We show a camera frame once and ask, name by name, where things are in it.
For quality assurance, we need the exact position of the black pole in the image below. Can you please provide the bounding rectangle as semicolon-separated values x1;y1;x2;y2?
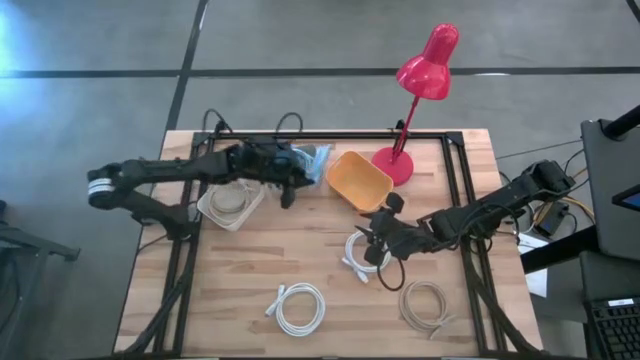
602;103;640;141

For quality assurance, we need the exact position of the light blue HDMI cable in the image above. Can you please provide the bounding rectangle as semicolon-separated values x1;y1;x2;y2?
292;143;334;190
294;149;331;189

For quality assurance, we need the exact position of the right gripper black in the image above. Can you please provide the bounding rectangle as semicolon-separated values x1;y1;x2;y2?
363;192;434;266

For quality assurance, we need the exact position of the white hdmi cable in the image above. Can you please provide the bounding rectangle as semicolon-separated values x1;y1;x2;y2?
341;229;394;285
264;282;327;338

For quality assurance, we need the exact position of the white plastic bin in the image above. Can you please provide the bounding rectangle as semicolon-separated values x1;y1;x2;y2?
196;178;266;233

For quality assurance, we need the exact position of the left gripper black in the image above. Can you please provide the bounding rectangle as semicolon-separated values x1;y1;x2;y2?
234;141;319;210

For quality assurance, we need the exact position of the white paper sheet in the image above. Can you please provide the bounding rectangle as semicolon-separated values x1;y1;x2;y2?
516;232;550;300

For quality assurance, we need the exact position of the grey laptop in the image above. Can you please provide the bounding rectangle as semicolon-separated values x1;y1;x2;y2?
579;118;640;262

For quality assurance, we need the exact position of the black power cable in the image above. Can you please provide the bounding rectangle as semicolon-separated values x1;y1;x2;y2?
201;107;235;137
274;111;305;137

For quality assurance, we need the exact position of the beige coiled HDMI cable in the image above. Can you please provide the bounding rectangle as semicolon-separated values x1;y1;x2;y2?
398;279;457;341
208;182;254;217

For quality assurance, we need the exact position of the red desk lamp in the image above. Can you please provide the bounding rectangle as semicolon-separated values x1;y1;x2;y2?
370;22;460;187

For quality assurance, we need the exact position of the yellow plastic bin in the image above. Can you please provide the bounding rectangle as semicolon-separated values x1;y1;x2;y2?
325;150;395;214

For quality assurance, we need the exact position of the black keyboard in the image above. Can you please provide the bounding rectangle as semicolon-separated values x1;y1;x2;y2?
583;295;640;360

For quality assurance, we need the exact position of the black floor stand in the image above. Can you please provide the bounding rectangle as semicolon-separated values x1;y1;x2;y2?
0;199;81;360

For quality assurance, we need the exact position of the black power adapter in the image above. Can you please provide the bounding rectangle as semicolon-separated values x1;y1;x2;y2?
533;201;570;237

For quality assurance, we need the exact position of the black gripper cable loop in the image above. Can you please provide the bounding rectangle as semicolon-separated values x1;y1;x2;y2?
375;255;407;293

